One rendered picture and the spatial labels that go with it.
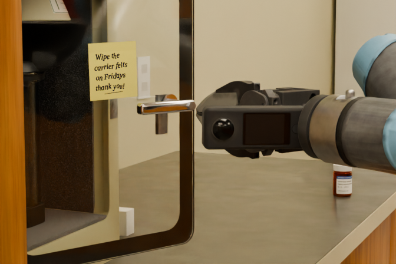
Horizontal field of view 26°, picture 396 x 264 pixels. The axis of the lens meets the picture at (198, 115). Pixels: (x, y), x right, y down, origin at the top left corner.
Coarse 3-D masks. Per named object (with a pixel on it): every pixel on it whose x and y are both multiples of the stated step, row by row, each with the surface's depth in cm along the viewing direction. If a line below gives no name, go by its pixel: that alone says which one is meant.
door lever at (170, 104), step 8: (168, 96) 121; (144, 104) 113; (152, 104) 114; (160, 104) 115; (168, 104) 116; (176, 104) 116; (184, 104) 117; (192, 104) 118; (144, 112) 113; (152, 112) 114; (160, 112) 115; (168, 112) 116; (176, 112) 117
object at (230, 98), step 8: (208, 96) 106; (216, 96) 104; (224, 96) 103; (232, 96) 102; (200, 104) 107; (208, 104) 105; (216, 104) 104; (224, 104) 103; (232, 104) 102; (200, 112) 107
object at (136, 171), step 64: (64, 0) 110; (128, 0) 116; (192, 0) 123; (64, 64) 111; (192, 64) 124; (64, 128) 112; (128, 128) 118; (192, 128) 125; (64, 192) 112; (128, 192) 119; (192, 192) 126; (64, 256) 113
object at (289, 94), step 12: (252, 96) 98; (264, 96) 97; (276, 96) 98; (288, 96) 98; (300, 96) 99; (312, 96) 101; (324, 96) 93; (312, 108) 92; (300, 120) 92; (300, 132) 92; (312, 156) 93
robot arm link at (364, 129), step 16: (352, 112) 87; (368, 112) 86; (384, 112) 84; (336, 128) 88; (352, 128) 86; (368, 128) 85; (384, 128) 83; (352, 144) 86; (368, 144) 85; (384, 144) 83; (352, 160) 88; (368, 160) 86; (384, 160) 84
